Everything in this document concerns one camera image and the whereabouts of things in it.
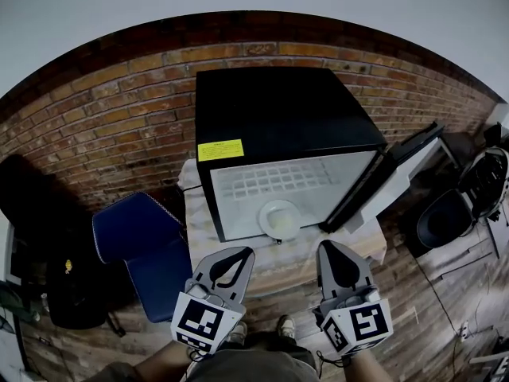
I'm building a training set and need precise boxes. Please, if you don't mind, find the white wire fridge shelf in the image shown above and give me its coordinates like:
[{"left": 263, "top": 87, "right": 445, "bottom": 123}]
[{"left": 220, "top": 161, "right": 331, "bottom": 201}]

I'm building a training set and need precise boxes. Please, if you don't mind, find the black mini fridge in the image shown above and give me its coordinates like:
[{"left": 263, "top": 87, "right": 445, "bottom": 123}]
[{"left": 194, "top": 66, "right": 445, "bottom": 243}]

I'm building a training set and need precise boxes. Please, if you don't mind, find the person's left forearm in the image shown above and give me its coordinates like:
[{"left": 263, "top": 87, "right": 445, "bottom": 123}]
[{"left": 133, "top": 338, "right": 200, "bottom": 382}]

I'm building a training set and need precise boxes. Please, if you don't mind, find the person's right shoe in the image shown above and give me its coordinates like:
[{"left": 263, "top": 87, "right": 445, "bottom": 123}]
[{"left": 277, "top": 314, "right": 297, "bottom": 340}]

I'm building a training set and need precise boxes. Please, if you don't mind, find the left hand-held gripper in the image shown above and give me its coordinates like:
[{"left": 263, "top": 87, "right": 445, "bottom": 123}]
[{"left": 169, "top": 246, "right": 257, "bottom": 357}]

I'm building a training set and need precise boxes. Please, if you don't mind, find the blue chair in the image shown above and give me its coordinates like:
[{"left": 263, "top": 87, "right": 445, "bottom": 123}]
[{"left": 91, "top": 191, "right": 194, "bottom": 324}]

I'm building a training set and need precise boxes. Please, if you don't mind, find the person's right forearm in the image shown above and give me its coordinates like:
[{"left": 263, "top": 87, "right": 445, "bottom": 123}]
[{"left": 341, "top": 348, "right": 402, "bottom": 382}]

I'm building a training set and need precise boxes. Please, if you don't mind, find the person's left shoe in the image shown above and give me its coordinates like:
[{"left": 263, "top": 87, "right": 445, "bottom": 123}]
[{"left": 228, "top": 320, "right": 247, "bottom": 345}]

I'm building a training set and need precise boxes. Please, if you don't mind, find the person's shoe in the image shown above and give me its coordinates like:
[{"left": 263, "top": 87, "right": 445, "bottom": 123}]
[
  {"left": 228, "top": 320, "right": 247, "bottom": 345},
  {"left": 277, "top": 314, "right": 297, "bottom": 340}
]

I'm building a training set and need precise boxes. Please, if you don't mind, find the white plate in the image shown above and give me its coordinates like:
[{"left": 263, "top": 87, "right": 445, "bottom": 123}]
[{"left": 258, "top": 199, "right": 302, "bottom": 240}]

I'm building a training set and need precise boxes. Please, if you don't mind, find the beige tablecloth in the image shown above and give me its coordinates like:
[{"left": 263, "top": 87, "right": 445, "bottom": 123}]
[{"left": 177, "top": 159, "right": 389, "bottom": 294}]

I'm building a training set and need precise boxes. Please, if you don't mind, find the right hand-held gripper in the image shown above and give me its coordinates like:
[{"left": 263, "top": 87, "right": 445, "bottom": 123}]
[{"left": 312, "top": 240, "right": 395, "bottom": 358}]

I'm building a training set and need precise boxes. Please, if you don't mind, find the yellow sticker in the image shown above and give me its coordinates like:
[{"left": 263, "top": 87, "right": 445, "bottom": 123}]
[{"left": 197, "top": 138, "right": 245, "bottom": 162}]

